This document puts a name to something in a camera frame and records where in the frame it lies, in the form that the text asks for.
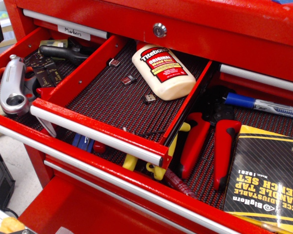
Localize red tool chest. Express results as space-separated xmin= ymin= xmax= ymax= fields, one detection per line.
xmin=0 ymin=0 xmax=293 ymax=234

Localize red tube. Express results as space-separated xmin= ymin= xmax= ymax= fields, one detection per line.
xmin=164 ymin=169 xmax=197 ymax=198

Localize black handled clamp tool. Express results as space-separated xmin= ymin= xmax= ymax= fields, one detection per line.
xmin=39 ymin=38 xmax=96 ymax=66

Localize orange grey scissors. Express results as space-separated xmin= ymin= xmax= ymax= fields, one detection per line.
xmin=0 ymin=66 xmax=57 ymax=138

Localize red round knob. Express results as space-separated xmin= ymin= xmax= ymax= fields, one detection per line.
xmin=92 ymin=141 xmax=106 ymax=154

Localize small red open drawer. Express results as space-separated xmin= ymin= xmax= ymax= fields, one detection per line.
xmin=31 ymin=36 xmax=213 ymax=167

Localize black USB dongle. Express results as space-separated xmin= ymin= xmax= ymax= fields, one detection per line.
xmin=142 ymin=94 xmax=156 ymax=104

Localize black wire stripper tool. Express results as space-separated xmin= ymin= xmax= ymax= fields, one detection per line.
xmin=29 ymin=53 xmax=63 ymax=88

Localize black yellow tap wrench package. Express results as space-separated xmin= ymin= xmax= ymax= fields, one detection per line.
xmin=223 ymin=125 xmax=293 ymax=232

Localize USB dongle in drawer middle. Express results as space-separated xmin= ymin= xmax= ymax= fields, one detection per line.
xmin=121 ymin=75 xmax=137 ymax=85

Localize white Markers label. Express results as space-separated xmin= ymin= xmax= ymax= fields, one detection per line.
xmin=57 ymin=25 xmax=91 ymax=41

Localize silver cabinet lock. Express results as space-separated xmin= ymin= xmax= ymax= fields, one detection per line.
xmin=153 ymin=23 xmax=167 ymax=38

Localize yellow green packet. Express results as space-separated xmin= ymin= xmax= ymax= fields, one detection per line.
xmin=40 ymin=39 xmax=68 ymax=48

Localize USB dongle near drawer back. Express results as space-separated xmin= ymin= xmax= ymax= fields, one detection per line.
xmin=107 ymin=58 xmax=120 ymax=67

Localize Titebond wood glue bottle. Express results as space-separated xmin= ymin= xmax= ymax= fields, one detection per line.
xmin=132 ymin=42 xmax=196 ymax=101

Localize red handled crimping pliers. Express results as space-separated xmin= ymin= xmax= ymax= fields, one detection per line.
xmin=177 ymin=85 xmax=242 ymax=191

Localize blue handled tool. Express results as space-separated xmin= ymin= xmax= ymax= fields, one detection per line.
xmin=72 ymin=133 xmax=94 ymax=153

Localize silver box cutter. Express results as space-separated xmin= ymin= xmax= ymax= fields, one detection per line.
xmin=0 ymin=55 xmax=29 ymax=117

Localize blue cap BIC marker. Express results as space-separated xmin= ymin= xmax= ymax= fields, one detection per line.
xmin=224 ymin=93 xmax=293 ymax=118

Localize yellow handled tool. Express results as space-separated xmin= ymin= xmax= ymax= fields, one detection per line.
xmin=123 ymin=122 xmax=191 ymax=181

